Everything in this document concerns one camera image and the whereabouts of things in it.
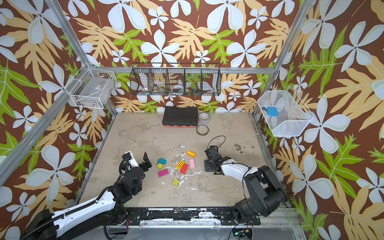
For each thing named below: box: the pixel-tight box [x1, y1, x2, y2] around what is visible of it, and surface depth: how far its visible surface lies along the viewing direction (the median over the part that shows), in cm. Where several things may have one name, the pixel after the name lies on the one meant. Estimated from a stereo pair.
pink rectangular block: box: [189, 158, 196, 169], surface depth 93 cm
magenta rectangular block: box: [158, 168, 169, 178], surface depth 90 cm
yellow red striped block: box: [176, 160, 186, 170], surface depth 93 cm
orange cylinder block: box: [186, 150, 197, 158], surface depth 98 cm
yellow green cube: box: [172, 179, 180, 187], surface depth 86 cm
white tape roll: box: [171, 84, 184, 92], surface depth 100 cm
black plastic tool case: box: [162, 106, 198, 128], surface depth 118 cm
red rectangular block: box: [180, 164, 189, 175], surface depth 93 cm
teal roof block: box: [157, 158, 167, 165], surface depth 95 cm
